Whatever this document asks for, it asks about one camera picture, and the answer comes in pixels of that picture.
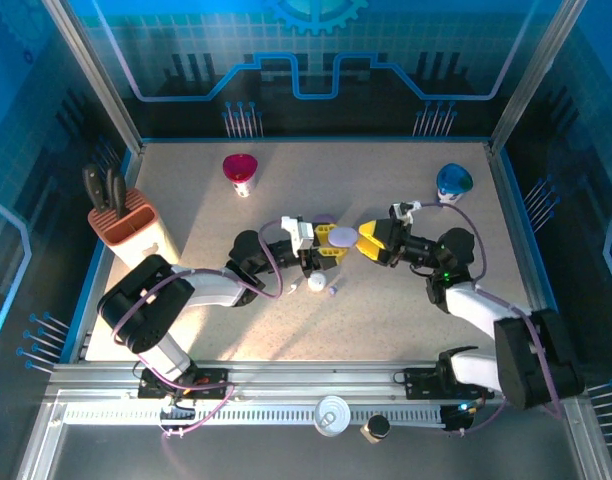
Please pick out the purple earbud charging case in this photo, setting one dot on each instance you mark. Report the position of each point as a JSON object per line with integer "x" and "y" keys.
{"x": 325, "y": 218}

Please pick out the lavender earbud charging case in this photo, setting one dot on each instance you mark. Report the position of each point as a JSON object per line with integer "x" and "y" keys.
{"x": 343, "y": 236}

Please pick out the white earbud charging case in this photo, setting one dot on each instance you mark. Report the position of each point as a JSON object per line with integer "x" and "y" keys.
{"x": 317, "y": 281}

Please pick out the white earbud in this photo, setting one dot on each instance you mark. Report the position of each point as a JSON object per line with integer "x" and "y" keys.
{"x": 294, "y": 288}

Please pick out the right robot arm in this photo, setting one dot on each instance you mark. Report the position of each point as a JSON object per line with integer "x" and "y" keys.
{"x": 476, "y": 310}

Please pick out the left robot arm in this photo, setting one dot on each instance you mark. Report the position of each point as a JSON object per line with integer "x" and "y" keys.
{"x": 211, "y": 287}

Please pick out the cup with blue lid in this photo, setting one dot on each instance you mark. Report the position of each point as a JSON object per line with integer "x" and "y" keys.
{"x": 453, "y": 175}

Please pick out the cup with magenta lid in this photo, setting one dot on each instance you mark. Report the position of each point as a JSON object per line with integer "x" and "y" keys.
{"x": 240, "y": 167}

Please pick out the terracotta and cream knife block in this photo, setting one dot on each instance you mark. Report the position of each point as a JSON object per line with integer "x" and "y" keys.
{"x": 131, "y": 235}

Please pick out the silver tin can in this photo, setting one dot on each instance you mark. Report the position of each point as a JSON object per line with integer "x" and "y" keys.
{"x": 332, "y": 417}

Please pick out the small black-lidded jar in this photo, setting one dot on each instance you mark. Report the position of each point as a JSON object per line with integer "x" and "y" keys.
{"x": 376, "y": 427}

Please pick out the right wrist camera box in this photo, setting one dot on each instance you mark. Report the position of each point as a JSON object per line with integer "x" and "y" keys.
{"x": 403, "y": 211}

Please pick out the aluminium table side rail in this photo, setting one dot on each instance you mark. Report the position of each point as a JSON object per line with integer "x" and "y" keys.
{"x": 517, "y": 225}

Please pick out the aluminium mounting rail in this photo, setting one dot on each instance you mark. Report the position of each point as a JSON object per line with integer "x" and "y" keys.
{"x": 311, "y": 380}

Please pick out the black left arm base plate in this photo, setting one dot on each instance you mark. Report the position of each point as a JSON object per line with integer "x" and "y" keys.
{"x": 211, "y": 387}

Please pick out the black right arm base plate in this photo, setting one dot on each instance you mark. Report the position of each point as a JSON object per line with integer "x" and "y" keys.
{"x": 421, "y": 385}

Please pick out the aluminium frame post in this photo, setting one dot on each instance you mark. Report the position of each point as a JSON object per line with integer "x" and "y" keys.
{"x": 96, "y": 75}
{"x": 534, "y": 75}

